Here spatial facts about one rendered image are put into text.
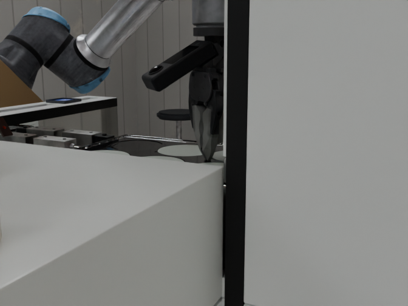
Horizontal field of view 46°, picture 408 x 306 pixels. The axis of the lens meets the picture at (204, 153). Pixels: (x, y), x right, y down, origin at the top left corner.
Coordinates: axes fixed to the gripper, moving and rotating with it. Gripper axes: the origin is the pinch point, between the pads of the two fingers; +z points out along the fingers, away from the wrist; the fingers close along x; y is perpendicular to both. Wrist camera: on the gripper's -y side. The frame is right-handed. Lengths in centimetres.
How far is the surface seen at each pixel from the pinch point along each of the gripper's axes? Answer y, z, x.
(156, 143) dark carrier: -1.0, 1.4, 17.2
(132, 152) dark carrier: -8.1, 1.3, 11.8
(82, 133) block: -11.9, 0.5, 30.5
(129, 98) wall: 118, 30, 358
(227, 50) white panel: -12.8, -16.7, -27.7
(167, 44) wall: 141, -20, 321
